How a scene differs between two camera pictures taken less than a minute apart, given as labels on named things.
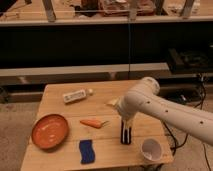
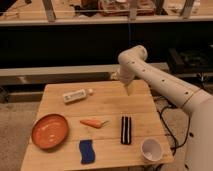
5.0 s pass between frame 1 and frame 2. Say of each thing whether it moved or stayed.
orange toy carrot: stayed
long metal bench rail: stayed
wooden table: stayed
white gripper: moved
